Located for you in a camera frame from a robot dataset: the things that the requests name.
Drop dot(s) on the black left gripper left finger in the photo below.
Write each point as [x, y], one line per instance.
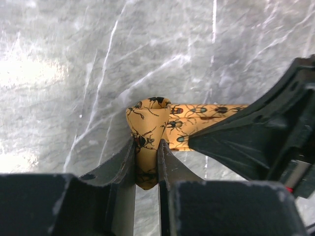
[99, 203]

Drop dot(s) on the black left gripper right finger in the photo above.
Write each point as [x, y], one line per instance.
[191, 206]

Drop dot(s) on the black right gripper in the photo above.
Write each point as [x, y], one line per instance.
[274, 137]

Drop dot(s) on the yellow beetle print tie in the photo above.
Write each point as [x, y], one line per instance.
[156, 118]

